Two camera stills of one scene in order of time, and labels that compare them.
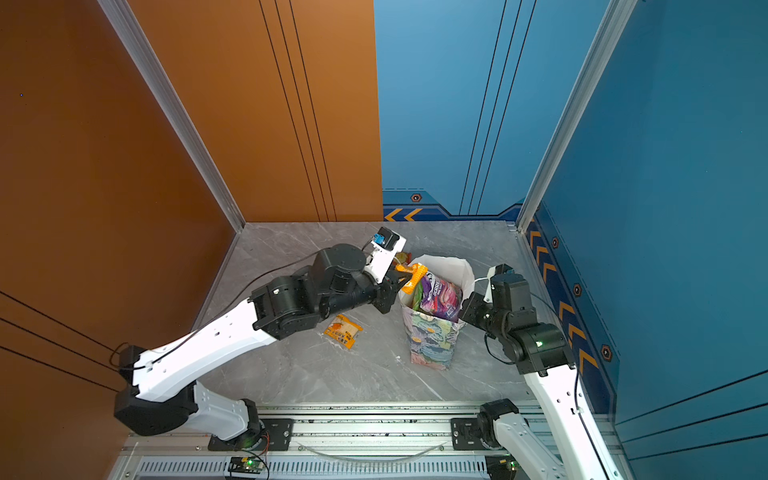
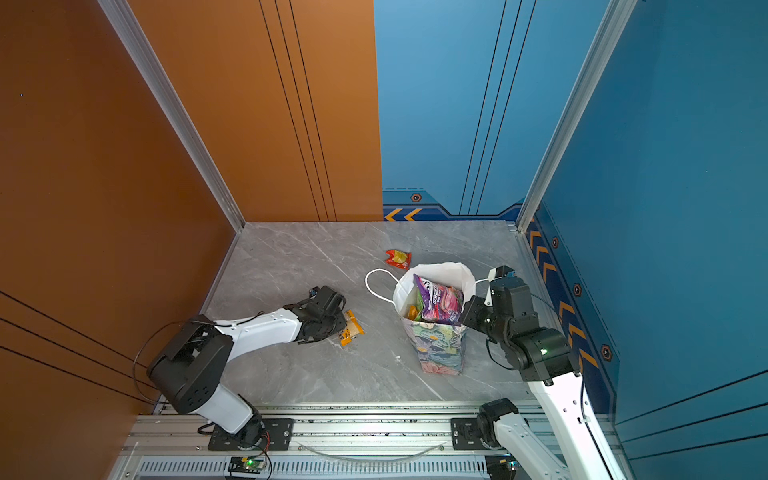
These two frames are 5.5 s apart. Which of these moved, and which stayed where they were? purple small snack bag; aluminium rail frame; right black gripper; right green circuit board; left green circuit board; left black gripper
Moved: purple small snack bag; left black gripper
Stayed: left green circuit board; right black gripper; aluminium rail frame; right green circuit board
